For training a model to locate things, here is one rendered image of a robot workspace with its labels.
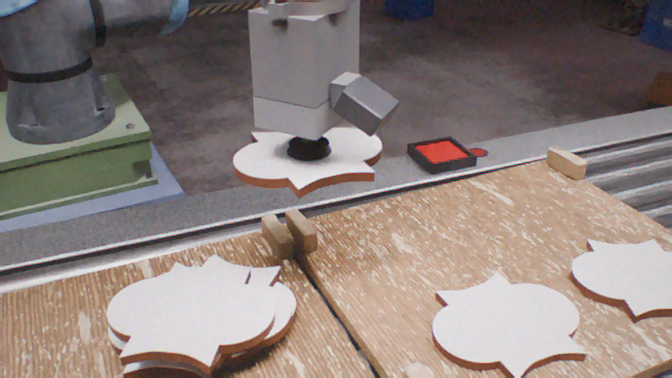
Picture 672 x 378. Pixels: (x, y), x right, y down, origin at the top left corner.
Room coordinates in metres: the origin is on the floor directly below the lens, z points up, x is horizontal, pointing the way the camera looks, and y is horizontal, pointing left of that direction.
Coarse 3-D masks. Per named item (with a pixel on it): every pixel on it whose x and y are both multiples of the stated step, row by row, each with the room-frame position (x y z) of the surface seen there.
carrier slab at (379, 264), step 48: (432, 192) 0.70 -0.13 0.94; (480, 192) 0.70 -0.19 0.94; (528, 192) 0.70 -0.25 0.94; (576, 192) 0.70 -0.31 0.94; (336, 240) 0.59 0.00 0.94; (384, 240) 0.59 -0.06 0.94; (432, 240) 0.59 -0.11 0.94; (480, 240) 0.59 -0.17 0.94; (528, 240) 0.59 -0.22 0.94; (576, 240) 0.59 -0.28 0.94; (624, 240) 0.59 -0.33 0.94; (336, 288) 0.50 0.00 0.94; (384, 288) 0.50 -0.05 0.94; (432, 288) 0.50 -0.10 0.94; (576, 288) 0.50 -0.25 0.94; (384, 336) 0.43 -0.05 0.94; (576, 336) 0.43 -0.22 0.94; (624, 336) 0.43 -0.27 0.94
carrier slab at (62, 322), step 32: (160, 256) 0.56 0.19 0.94; (192, 256) 0.56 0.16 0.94; (224, 256) 0.56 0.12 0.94; (256, 256) 0.56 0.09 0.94; (32, 288) 0.50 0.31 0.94; (64, 288) 0.50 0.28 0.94; (96, 288) 0.50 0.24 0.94; (0, 320) 0.45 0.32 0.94; (32, 320) 0.45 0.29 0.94; (64, 320) 0.45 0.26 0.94; (96, 320) 0.45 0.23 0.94; (320, 320) 0.45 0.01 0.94; (0, 352) 0.41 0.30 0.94; (32, 352) 0.41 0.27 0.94; (64, 352) 0.41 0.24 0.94; (96, 352) 0.41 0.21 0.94; (288, 352) 0.41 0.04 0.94; (320, 352) 0.41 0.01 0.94; (352, 352) 0.41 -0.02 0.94
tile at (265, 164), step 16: (336, 128) 0.58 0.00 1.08; (256, 144) 0.55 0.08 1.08; (272, 144) 0.55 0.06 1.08; (336, 144) 0.55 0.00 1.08; (352, 144) 0.55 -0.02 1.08; (368, 144) 0.55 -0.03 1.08; (240, 160) 0.51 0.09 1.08; (256, 160) 0.51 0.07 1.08; (272, 160) 0.51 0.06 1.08; (288, 160) 0.51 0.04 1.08; (304, 160) 0.51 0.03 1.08; (320, 160) 0.51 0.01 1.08; (336, 160) 0.51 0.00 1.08; (352, 160) 0.51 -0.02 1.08; (368, 160) 0.52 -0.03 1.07; (240, 176) 0.49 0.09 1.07; (256, 176) 0.48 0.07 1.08; (272, 176) 0.48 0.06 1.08; (288, 176) 0.48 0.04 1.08; (304, 176) 0.48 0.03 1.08; (320, 176) 0.48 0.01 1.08; (336, 176) 0.49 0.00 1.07; (352, 176) 0.49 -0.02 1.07; (368, 176) 0.49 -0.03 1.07; (304, 192) 0.47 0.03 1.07
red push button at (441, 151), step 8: (432, 144) 0.85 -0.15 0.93; (440, 144) 0.85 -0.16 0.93; (448, 144) 0.85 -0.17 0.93; (424, 152) 0.82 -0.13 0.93; (432, 152) 0.82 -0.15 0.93; (440, 152) 0.82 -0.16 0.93; (448, 152) 0.82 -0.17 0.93; (456, 152) 0.82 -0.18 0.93; (432, 160) 0.80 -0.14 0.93; (440, 160) 0.80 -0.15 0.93
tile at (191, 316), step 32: (128, 288) 0.45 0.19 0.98; (160, 288) 0.45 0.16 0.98; (192, 288) 0.45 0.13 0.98; (224, 288) 0.45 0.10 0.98; (256, 288) 0.45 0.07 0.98; (128, 320) 0.40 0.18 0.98; (160, 320) 0.40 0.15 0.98; (192, 320) 0.40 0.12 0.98; (224, 320) 0.40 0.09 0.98; (256, 320) 0.40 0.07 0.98; (128, 352) 0.37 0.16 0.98; (160, 352) 0.37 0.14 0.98; (192, 352) 0.37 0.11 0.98; (224, 352) 0.38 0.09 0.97
